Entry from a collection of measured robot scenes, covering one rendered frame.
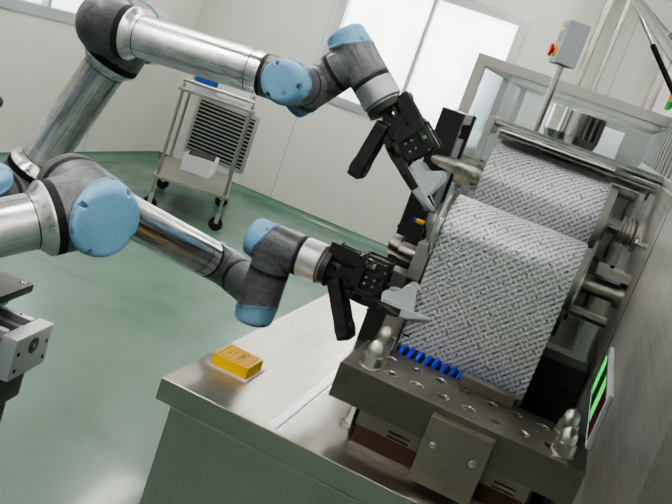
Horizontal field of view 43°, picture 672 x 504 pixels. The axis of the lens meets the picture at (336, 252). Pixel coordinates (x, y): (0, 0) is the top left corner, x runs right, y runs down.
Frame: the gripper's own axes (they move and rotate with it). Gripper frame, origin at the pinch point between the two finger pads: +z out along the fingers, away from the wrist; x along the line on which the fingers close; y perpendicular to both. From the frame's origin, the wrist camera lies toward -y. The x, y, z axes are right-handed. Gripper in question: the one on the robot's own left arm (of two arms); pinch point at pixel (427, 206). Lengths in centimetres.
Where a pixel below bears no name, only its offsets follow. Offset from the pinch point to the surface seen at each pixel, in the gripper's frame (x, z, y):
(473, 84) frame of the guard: 95, -28, 8
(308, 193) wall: 549, -87, -208
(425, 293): -7.1, 13.4, -6.2
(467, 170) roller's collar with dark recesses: 20.9, -3.4, 6.1
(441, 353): -7.1, 23.9, -8.9
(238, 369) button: -20.4, 9.4, -38.4
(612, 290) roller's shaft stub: -2.3, 27.7, 21.2
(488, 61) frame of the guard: 95, -32, 14
